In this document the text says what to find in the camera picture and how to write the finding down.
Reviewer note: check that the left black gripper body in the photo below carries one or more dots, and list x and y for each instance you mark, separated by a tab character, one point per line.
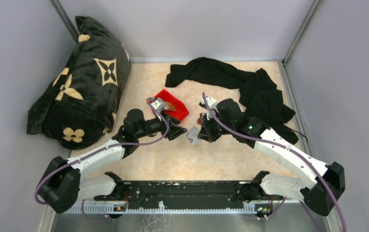
155	125

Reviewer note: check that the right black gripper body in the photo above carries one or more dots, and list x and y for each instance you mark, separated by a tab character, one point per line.
214	129

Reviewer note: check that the red plastic bin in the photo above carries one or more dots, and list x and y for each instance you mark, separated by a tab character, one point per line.
182	111

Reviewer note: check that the red leather card holder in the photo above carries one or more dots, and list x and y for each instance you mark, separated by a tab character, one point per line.
200	118

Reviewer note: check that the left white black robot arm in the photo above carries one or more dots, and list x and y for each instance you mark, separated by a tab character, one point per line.
67	181

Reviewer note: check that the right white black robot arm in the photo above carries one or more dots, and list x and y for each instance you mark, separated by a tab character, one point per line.
287	160

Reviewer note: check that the stack of grey cards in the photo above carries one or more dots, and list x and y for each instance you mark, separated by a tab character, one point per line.
168	106

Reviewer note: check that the black cloth garment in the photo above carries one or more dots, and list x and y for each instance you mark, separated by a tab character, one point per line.
258	93

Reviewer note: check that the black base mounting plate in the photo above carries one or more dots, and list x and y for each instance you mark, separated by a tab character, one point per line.
178	195

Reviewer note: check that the black floral patterned pillow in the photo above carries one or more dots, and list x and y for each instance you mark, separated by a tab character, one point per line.
80	104

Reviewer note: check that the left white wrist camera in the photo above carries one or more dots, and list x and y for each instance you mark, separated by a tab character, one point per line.
156	104

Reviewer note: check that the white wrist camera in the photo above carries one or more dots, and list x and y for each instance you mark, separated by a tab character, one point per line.
209	103
156	104

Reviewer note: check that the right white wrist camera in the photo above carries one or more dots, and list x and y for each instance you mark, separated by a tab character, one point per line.
209	103

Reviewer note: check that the aluminium frame rail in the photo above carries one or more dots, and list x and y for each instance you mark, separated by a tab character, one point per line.
259	209

